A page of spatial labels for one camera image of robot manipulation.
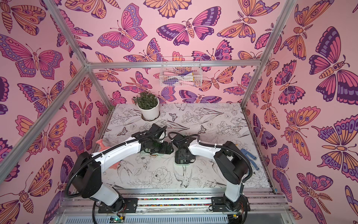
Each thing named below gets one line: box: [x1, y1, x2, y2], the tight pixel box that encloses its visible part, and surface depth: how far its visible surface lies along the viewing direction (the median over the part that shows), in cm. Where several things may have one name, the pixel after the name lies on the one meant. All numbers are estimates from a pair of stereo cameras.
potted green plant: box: [134, 91, 160, 121], surface depth 103 cm
